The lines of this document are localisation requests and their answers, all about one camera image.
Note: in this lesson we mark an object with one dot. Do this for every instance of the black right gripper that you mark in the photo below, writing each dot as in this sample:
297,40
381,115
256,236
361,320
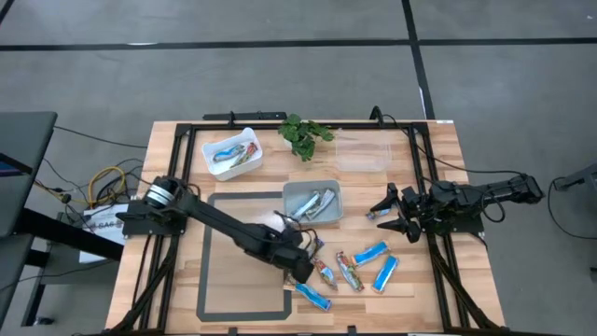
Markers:
415,210

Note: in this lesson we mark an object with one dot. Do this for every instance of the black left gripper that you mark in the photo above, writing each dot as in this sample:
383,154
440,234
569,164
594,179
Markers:
284,249

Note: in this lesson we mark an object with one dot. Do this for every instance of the small black floor object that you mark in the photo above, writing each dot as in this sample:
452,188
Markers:
44,321

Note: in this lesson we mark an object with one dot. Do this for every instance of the clear mat with grey border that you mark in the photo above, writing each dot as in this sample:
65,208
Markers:
207,280

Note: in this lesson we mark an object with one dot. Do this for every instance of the grey stand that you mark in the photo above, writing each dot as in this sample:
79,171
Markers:
578,177

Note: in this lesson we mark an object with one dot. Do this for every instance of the white paper label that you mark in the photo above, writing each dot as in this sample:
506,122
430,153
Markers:
100,217

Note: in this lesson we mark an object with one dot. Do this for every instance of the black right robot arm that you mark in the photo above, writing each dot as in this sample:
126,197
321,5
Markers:
490,191

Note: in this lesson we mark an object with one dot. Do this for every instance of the clear plastic container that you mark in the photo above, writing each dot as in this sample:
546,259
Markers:
364,151

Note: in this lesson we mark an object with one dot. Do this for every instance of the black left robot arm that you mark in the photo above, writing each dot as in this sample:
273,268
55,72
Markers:
219,224

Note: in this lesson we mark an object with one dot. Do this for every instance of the blue oatmeal raisin granola bar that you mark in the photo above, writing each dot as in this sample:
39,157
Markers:
305,205
313,297
370,253
228,152
319,242
385,273
379,214

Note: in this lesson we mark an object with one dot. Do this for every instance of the grey plastic bin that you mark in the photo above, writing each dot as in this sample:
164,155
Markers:
296,189

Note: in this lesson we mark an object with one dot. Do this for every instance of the white plastic bin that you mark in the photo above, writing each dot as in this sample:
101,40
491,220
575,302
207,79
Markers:
214,170

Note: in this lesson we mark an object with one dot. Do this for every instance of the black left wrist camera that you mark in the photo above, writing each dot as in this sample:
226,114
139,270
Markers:
303,271

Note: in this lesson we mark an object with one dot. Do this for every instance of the red chocolate chip granola bar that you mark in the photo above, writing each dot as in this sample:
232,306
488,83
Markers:
246,154
350,271
325,274

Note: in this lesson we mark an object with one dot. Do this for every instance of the black desk beam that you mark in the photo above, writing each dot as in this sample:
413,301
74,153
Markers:
70,235

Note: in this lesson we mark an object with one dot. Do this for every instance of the small green potted plant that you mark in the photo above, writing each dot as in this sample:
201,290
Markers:
301,135

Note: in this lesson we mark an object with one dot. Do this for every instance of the dark grey desk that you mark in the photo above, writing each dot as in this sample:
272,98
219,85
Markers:
23,163

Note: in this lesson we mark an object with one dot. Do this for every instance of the black power strip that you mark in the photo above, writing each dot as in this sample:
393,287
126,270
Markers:
245,116

